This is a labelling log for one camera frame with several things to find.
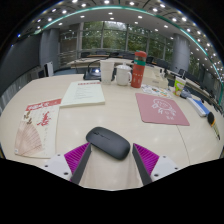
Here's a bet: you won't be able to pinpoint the red white fan-print magazine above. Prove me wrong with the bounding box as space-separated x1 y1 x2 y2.
13 98 63 159

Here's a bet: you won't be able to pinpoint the red thermos bottle green band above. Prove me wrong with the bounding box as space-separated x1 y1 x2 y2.
130 50 148 89

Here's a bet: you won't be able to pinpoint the long curved conference desk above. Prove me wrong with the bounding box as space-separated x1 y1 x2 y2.
66 56 174 74

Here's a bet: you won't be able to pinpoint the dark office chairs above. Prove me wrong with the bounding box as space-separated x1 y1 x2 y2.
79 49 214 91

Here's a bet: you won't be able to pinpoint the colourful sticker sheet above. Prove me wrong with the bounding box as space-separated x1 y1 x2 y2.
140 83 174 100

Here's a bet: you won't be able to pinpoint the white lidded mug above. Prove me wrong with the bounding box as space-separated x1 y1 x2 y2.
115 63 133 87

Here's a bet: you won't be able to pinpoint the pink printed mouse pad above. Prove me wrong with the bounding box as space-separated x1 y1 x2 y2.
134 92 191 127

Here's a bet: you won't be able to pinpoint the round ceiling lights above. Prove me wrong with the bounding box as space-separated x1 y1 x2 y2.
16 0 224 73

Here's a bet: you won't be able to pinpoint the blue and white book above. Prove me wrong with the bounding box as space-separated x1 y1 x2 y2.
186 96 211 118

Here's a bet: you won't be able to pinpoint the green printed cup with straw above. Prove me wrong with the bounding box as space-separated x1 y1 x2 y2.
173 75 187 98

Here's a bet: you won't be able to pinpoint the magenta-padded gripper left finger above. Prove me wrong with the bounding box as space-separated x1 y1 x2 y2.
42 142 92 186

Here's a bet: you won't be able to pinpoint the white document red header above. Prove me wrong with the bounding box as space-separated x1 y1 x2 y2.
59 80 106 108

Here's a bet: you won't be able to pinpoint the black computer mouse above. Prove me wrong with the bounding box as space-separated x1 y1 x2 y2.
85 126 131 161

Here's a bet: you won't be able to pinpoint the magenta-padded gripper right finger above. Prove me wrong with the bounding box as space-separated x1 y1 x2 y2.
131 142 181 186

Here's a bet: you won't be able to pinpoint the black handheld microphone yellow band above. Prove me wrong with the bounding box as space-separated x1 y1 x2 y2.
206 111 222 141

